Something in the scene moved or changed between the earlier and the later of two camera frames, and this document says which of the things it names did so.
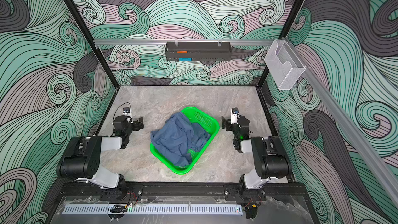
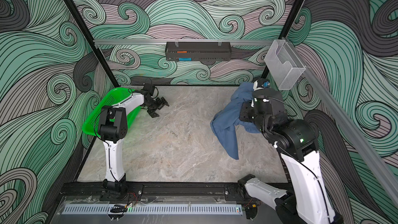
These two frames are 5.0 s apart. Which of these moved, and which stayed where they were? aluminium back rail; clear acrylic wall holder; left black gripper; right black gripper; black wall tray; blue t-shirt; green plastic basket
Moved: right black gripper; green plastic basket; blue t-shirt; left black gripper
Stayed: black wall tray; aluminium back rail; clear acrylic wall holder
